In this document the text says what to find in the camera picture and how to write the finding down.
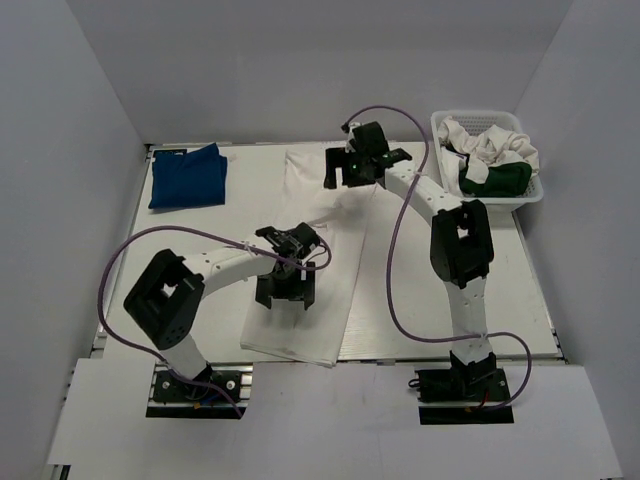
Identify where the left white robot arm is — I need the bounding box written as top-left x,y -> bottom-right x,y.
124,223 -> 326,399

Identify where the white t shirt red logo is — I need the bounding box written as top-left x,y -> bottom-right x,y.
240,149 -> 376,367

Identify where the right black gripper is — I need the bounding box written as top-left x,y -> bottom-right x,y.
324,147 -> 375,190

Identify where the dark green t shirt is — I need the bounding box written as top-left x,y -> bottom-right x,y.
458,162 -> 533,198

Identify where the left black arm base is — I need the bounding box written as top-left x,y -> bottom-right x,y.
146,365 -> 253,420

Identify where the folded blue t shirt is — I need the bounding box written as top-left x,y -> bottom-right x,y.
148,143 -> 228,210

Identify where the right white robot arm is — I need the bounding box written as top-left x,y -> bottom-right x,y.
324,122 -> 496,399

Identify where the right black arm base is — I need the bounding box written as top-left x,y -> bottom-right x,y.
408,353 -> 514,426

